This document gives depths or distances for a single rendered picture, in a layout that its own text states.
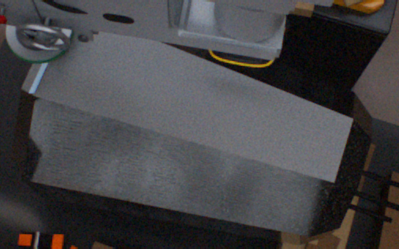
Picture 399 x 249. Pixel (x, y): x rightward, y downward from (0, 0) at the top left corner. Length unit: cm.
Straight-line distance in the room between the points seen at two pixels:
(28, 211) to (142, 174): 87
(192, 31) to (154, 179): 62
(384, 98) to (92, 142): 149
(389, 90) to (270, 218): 118
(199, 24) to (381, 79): 155
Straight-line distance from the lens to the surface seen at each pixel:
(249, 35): 174
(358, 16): 246
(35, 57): 222
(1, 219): 300
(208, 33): 180
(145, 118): 215
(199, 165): 216
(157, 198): 227
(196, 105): 216
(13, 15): 191
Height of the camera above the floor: 287
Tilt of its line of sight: 72 degrees down
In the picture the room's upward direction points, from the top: 5 degrees clockwise
